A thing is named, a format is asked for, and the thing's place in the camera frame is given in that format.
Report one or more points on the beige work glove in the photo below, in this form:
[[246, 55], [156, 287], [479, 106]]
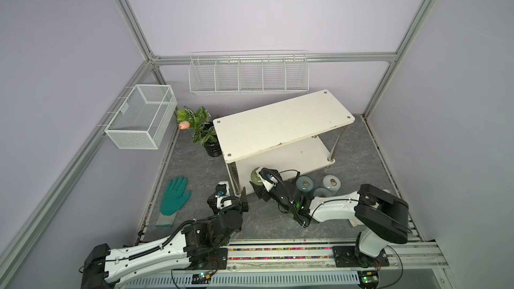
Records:
[[355, 222]]

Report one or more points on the small blue tea canister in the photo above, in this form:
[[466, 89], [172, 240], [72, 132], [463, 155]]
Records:
[[322, 192]]

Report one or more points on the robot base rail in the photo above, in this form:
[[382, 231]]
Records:
[[286, 263]]

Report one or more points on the white two-tier shelf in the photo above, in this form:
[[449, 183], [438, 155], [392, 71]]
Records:
[[284, 136]]

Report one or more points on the dark green tea canister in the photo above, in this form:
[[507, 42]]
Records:
[[255, 177]]

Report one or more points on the green artificial plant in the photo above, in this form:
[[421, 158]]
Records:
[[199, 122]]

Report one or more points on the glossy black vase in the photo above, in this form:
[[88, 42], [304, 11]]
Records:
[[212, 148]]

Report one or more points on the large blue-grey tea canister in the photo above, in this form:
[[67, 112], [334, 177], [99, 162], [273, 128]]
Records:
[[304, 184]]

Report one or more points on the white tea canister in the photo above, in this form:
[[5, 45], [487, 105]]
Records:
[[331, 183]]

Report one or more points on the green rubber glove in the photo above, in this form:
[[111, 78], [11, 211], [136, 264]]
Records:
[[174, 198]]

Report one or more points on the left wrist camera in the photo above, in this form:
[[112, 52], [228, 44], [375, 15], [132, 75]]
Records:
[[221, 193]]

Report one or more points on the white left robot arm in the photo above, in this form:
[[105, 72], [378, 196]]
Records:
[[195, 243]]

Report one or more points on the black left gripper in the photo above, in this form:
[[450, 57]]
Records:
[[245, 207]]

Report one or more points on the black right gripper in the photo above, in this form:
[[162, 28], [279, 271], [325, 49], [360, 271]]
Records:
[[261, 191]]

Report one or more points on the white mesh side basket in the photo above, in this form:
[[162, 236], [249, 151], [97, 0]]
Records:
[[142, 119]]

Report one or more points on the aluminium frame of enclosure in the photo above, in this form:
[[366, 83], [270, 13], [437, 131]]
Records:
[[65, 62]]

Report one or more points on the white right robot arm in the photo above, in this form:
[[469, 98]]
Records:
[[384, 215]]

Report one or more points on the long white wire basket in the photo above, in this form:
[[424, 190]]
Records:
[[249, 72]]

